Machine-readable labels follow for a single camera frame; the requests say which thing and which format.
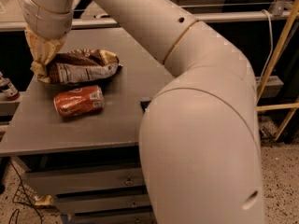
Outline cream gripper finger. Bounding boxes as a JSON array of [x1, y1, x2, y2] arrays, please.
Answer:
[[31, 60, 50, 83], [45, 53, 62, 66]]

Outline brown chip bag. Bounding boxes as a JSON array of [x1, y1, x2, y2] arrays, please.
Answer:
[[47, 49, 121, 84]]

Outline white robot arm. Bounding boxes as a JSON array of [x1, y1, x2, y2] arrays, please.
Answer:
[[24, 0, 265, 224]]

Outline red coke can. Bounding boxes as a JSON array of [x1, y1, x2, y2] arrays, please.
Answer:
[[53, 85, 105, 117]]

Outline small bottle at left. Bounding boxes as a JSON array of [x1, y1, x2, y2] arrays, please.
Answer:
[[0, 72, 20, 101]]

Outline grey drawer cabinet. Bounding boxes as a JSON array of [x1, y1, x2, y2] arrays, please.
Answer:
[[0, 28, 172, 218]]

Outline dark blue snack bar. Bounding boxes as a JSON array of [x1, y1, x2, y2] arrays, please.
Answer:
[[140, 101, 150, 111]]

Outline top grey drawer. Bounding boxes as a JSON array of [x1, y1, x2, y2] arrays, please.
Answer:
[[22, 167, 144, 195]]

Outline grey drawer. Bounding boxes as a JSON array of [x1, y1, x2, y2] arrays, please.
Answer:
[[73, 211, 156, 224], [54, 194, 150, 214], [22, 167, 144, 195]]

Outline middle grey drawer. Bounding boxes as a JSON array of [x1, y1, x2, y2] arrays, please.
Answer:
[[54, 194, 150, 214]]

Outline bottom grey drawer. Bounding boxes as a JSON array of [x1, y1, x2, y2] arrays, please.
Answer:
[[73, 211, 156, 224]]

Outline black wire rack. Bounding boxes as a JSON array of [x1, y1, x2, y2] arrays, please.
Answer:
[[8, 161, 44, 224]]

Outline white cable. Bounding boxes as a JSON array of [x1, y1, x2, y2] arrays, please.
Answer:
[[256, 9, 274, 89]]

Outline metal railing frame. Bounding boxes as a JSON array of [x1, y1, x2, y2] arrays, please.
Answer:
[[0, 0, 292, 32]]

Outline yellow wooden frame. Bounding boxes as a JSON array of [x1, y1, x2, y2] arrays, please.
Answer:
[[258, 0, 299, 144]]

